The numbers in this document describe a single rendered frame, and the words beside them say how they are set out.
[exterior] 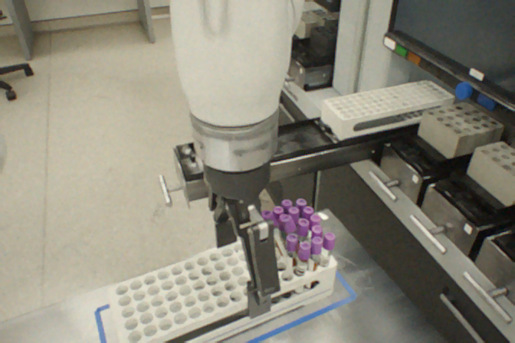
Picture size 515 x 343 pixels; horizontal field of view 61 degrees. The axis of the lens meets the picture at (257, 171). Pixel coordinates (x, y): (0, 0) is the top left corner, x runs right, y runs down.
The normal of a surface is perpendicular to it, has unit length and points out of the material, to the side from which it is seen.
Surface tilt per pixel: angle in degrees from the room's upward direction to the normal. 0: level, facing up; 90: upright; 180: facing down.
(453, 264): 90
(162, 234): 0
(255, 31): 85
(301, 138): 0
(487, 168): 90
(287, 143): 0
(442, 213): 90
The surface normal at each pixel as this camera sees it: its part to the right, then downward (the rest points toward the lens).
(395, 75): 0.34, 0.57
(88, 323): -0.01, -0.79
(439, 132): -0.94, 0.22
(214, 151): -0.43, 0.55
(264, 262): 0.41, 0.29
